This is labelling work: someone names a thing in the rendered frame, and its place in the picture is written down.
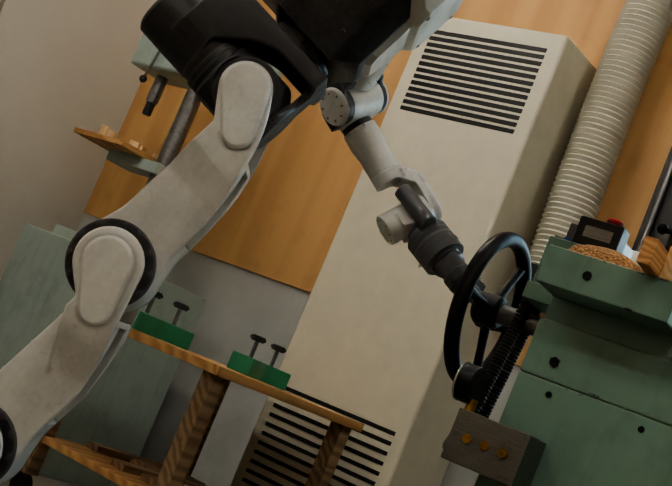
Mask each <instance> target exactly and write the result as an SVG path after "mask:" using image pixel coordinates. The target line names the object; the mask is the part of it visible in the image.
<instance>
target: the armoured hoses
mask: <svg viewBox="0 0 672 486"><path fill-rule="evenodd" d="M519 305H520V306H519V307H518V310H516V313H515V314H514V315H515V316H513V319H512V320H511V323H509V325H510V326H508V329H507V330H506V333H504V335H505V336H503V339H502V340H501V342H500V343H499V345H500V346H498V349H496V352H495V353H494V356H493V359H491V362H490V363H489V366H487V367H488V369H486V371H487V377H488V378H487V384H486V388H485V391H484V393H483V395H482V397H481V398H480V400H479V401H478V404H477V406H476V409H475V411H474V413H476V414H478V415H481V416H484V417H486V418H489V416H490V415H491V412H493V411H492V409H494V406H495V405H496V402H497V399H499V396H500V395H501V392H502V389H504V386H505V385H506V384H505V383H506V382H507V379H509V376H510V373H511V372H512V369H514V367H513V366H515V363H516V362H517V359H519V357H518V356H520V353H521V352H522V349H524V348H523V346H525V343H526V342H527V341H526V340H528V336H530V335H528V334H525V333H522V332H520V331H521V330H522V327H524V324H525V320H527V317H529V314H533V315H536V316H540V315H539V314H540V313H541V312H540V311H539V310H538V309H537V308H536V307H534V306H533V305H532V304H531V303H530V302H528V301H527V300H526V299H525V298H524V297H523V300H521V303H520V304H519Z"/></svg>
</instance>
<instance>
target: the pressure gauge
mask: <svg viewBox="0 0 672 486"><path fill-rule="evenodd" d="M487 378H488V377H487V371H486V369H485V368H482V367H480V366H477V365H474V364H472V363H470V362H465V363H464V364H462V366H461V367H460V368H459V369H458V371H457V373H456V375H455V378H454V380H453V384H452V397H453V399H454V400H456V401H460V402H463V403H465V404H466V405H465V408H464V409H466V410H468V411H471V412H473V413H474V411H475V409H476V406H477V404H478V401H479V400H480V398H481V397H482V395H483V393H484V391H485V388H486V384H487Z"/></svg>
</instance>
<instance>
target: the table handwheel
mask: <svg viewBox="0 0 672 486"><path fill-rule="evenodd" d="M507 247H509V248H511V249H512V251H513V253H514V256H515V260H516V269H515V271H514V272H513V273H512V275H511V276H510V277H509V279H508V280H507V281H506V283H505V284H504V285H503V286H502V287H501V288H500V290H499V291H498V292H497V293H496V294H493V293H490V292H487V291H482V292H480V293H479V291H478V290H477V289H476V288H475V286H476V284H477V282H478V280H479V278H480V276H481V274H482V272H483V271H484V269H485V268H486V266H487V265H488V263H489V262H490V261H491V259H492V258H493V257H494V256H495V255H496V254H497V253H498V252H499V251H501V250H502V249H504V248H507ZM531 274H532V267H531V257H530V252H529V249H528V246H527V244H526V242H525V241H524V239H523V238H522V237H521V236H520V235H518V234H516V233H514V232H501V233H498V234H496V235H494V236H493V237H491V238H490V239H488V240H487V241H486V242H485V243H484V244H483V245H482V246H481V247H480V248H479V250H478V251H477V252H476V253H475V255H474V256H473V258H472V259H471V261H470V262H469V264H468V265H467V267H466V269H465V271H464V273H463V275H462V277H461V279H460V281H459V283H458V285H457V288H456V290H455V293H454V296H453V298H452V301H451V305H450V308H449V312H448V316H447V320H446V326H445V332H444V343H443V353H444V362H445V367H446V370H447V373H448V375H449V377H450V378H451V380H452V381H453V380H454V378H455V375H456V373H457V371H458V369H459V368H460V367H461V366H462V364H461V360H460V337H461V330H462V325H463V320H464V316H465V313H466V309H467V306H468V303H469V300H470V298H471V297H472V298H473V299H474V300H473V302H472V305H471V309H470V316H471V319H472V321H473V322H474V323H477V324H479V325H481V327H480V332H479V338H478V343H477V349H476V353H475V358H474V362H473V364H474V365H477V366H480V367H482V368H485V369H488V367H487V366H489V363H490V362H491V359H493V356H494V353H495V352H496V349H498V346H500V345H499V343H500V342H501V340H502V339H503V336H505V335H504V333H506V330H507V329H508V326H510V325H509V323H511V320H512V319H513V316H515V315H514V314H515V313H516V310H518V307H519V306H520V305H519V304H520V303H521V300H523V297H522V293H523V291H524V288H525V286H526V283H527V281H531ZM514 285H515V290H514V296H513V300H512V304H511V307H510V306H508V303H507V301H506V299H505V297H506V296H507V294H508V293H509V292H510V290H511V289H512V288H513V286H514ZM540 318H542V317H539V316H536V315H533V314H529V317H527V320H525V324H524V327H522V330H521V331H520V332H522V333H525V334H528V335H531V336H533V335H534V332H535V330H536V327H537V325H538V322H539V320H540ZM501 325H503V326H504V328H503V331H502V332H501V334H500V336H499V338H498V340H497V342H496V344H495V346H494V347H493V349H492V351H491V352H490V354H489V355H488V356H487V358H486V359H485V360H484V361H483V359H484V353H485V349H486V344H487V340H488V336H489V332H490V328H491V329H496V328H498V327H500V326H501Z"/></svg>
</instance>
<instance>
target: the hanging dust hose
mask: <svg viewBox="0 0 672 486"><path fill-rule="evenodd" d="M669 4H670V0H625V2H624V5H623V6H622V10H621V11H620V15H619V16H618V17H617V18H618V20H617V21H616V22H615V24H616V25H615V26H614V27H613V29H614V30H613V31H612V32H611V36H610V37H609V41H608V42H607V46H606V47H605V51H604V52H603V56H602V57H601V61H600V62H599V66H598V67H597V71H596V72H595V76H594V77H593V78H592V79H593V81H592V82H591V83H590V84H591V87H589V89H588V90H589V92H588V93H587V94H586V95H587V97H586V98H585V99H584V100H585V102H584V103H583V104H582V105H583V107H582V108H581V109H580V110H581V112H580V113H579V114H578V116H579V118H577V119H576V121H577V123H576V124H575V125H574V126H575V128H574V129H573V130H572V131H573V133H572V134H571V135H570V136H571V139H569V140H568V141H569V144H568V145H567V149H566V150H565V154H564V155H563V160H562V161H561V164H562V165H560V166H559V169H560V170H558V171H557V176H556V177H555V180H556V181H554V182H553V185H554V186H552V187H551V190H552V191H551V192H550V193H549V195H550V197H548V198H547V200H548V202H547V203H545V205H546V207H545V208H544V209H543V210H544V213H542V214H541V215H542V217H543V218H541V219H540V222H541V223H540V224H538V227H539V229H537V230H536V233H537V234H535V235H534V238H535V240H533V241H532V243H533V245H531V246H530V248H531V250H530V251H529V252H530V257H531V267H532V274H531V281H532V280H533V277H534V274H535V273H536V270H537V268H538V265H539V263H540V260H541V258H542V255H543V253H544V250H545V248H546V245H547V243H548V240H549V238H550V236H555V235H557V236H560V237H562V238H564V237H566V235H567V233H568V230H569V228H570V225H571V223H574V224H577V225H578V224H579V221H580V219H581V216H586V217H590V218H593V219H595V217H597V216H598V213H597V212H598V211H600V209H599V207H600V206H601V205H602V204H601V201H603V200H604V199H603V196H604V195H606V194H605V191H606V190H607V185H609V180H610V179H611V176H610V175H612V174H613V171H612V170H614V169H615V166H614V165H615V164H616V163H617V159H618V158H619V155H618V154H620V153H621V150H620V149H622V148H623V146H622V144H623V143H624V142H625V141H624V139H625V138H626V137H627V136H626V134H627V133H628V132H629V131H628V129H629V128H630V127H631V126H630V123H632V122H633V121H632V118H633V117H635V116H634V113H635V112H636V108H637V107H638V103H639V102H640V98H641V97H642V93H643V92H644V88H645V87H646V83H647V82H648V81H649V80H648V78H649V77H650V76H651V75H650V73H651V72H652V71H653V70H652V68H653V67H654V66H655V64H654V63H655V62H656V61H657V57H658V56H659V52H660V51H661V47H662V46H663V42H664V41H665V37H666V36H667V32H668V31H669V27H670V26H671V22H672V11H671V10H670V8H669Z"/></svg>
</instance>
